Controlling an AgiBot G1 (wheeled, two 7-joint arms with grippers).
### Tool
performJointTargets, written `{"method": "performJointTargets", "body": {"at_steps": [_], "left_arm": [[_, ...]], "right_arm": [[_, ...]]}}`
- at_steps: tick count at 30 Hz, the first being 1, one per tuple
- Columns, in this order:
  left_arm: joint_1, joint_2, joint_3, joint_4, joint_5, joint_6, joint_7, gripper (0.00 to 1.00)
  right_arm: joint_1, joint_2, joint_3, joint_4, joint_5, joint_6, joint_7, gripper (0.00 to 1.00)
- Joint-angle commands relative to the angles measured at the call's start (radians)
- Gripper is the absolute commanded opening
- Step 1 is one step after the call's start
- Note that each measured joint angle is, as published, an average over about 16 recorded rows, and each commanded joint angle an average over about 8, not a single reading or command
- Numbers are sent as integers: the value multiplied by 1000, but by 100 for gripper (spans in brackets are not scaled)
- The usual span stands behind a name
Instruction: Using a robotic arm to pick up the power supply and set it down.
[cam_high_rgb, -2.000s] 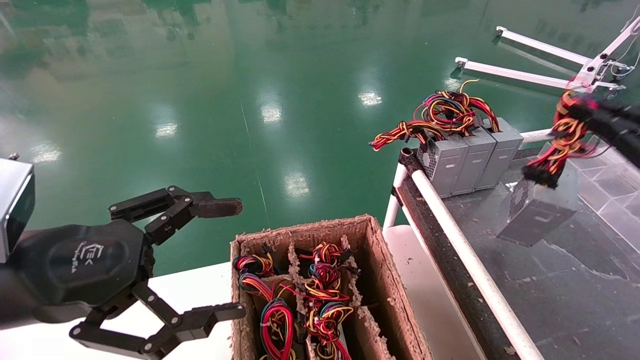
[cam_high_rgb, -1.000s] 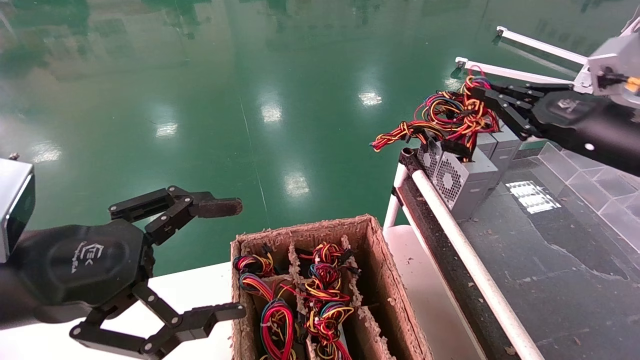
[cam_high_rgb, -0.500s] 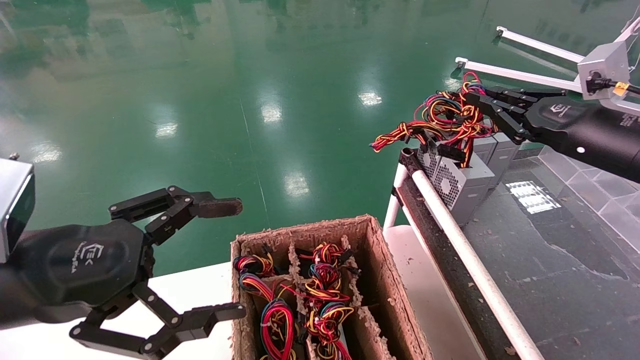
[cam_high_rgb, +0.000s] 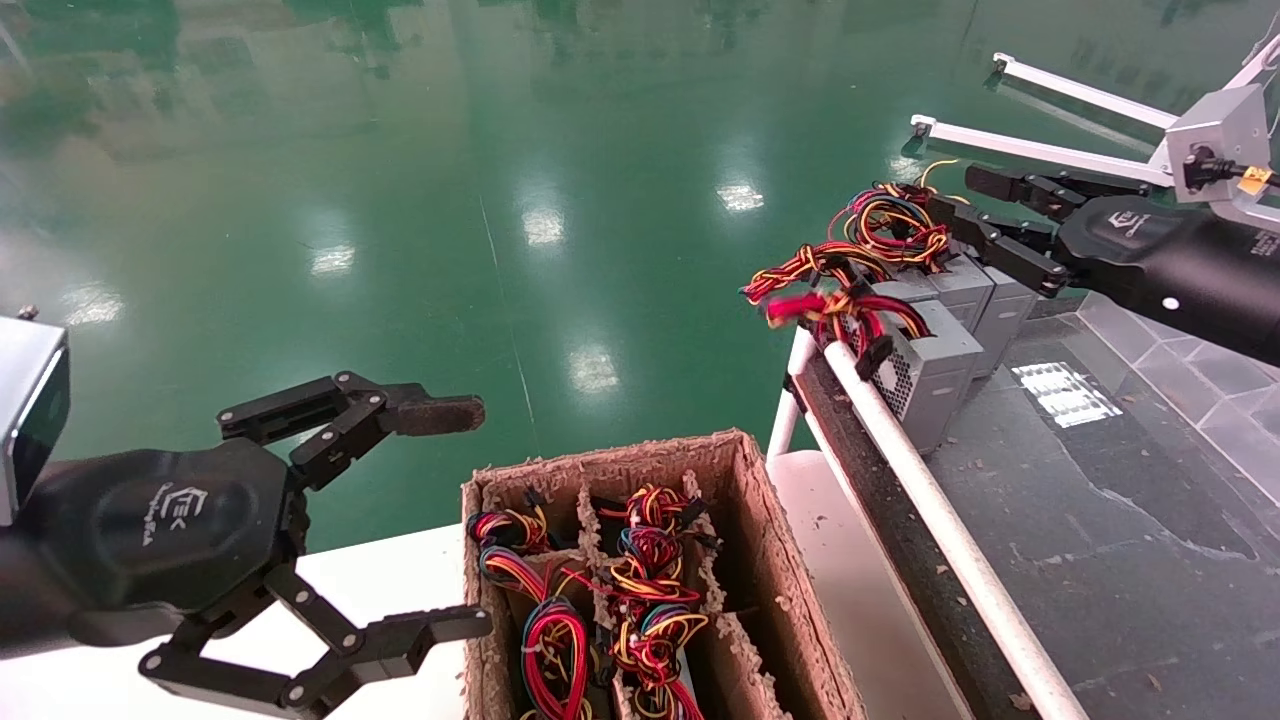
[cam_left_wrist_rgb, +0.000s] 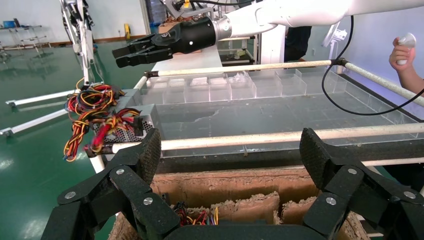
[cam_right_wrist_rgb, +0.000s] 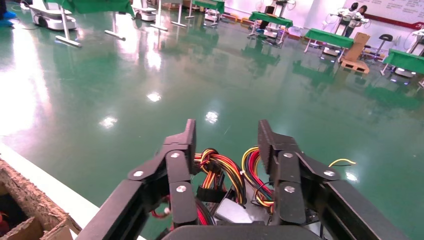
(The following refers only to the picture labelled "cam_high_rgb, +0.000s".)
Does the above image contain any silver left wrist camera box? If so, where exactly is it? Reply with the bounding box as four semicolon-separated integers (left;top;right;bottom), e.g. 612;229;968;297
0;316;72;527

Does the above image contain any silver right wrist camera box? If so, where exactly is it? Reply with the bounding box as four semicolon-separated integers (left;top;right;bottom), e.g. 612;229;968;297
1163;84;1274;203

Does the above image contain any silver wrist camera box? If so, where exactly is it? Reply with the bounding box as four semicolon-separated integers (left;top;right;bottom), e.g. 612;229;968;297
1163;84;1274;203
0;316;72;527

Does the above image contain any cardboard box with dividers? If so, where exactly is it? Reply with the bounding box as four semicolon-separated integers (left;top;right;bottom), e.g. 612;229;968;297
460;428;869;720

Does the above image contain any white wheeled stand base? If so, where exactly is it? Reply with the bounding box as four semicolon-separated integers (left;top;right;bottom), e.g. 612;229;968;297
908;35;1280;237

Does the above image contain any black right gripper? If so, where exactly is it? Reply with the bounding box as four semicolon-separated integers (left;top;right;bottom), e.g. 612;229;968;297
925;164;1229;333

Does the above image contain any white conveyor side rail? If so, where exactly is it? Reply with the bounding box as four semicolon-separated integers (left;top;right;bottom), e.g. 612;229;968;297
765;328;1093;720

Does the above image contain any multicolour wire bundle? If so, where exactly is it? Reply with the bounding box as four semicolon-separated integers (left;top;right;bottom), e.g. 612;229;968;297
467;487;554;557
592;483;720;534
598;527;707;607
607;600;714;720

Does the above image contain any black conveyor belt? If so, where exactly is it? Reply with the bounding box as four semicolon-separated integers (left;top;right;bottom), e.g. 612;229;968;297
798;300;1280;720

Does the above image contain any clear acrylic divider tray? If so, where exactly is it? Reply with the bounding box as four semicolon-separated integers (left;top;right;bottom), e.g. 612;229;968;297
1074;290;1280;536

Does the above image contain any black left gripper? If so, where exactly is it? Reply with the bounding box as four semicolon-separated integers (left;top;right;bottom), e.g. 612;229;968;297
35;372;494;720

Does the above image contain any grey vented power supply unit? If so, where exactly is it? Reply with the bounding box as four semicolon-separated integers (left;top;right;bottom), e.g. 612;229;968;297
763;284;987;454

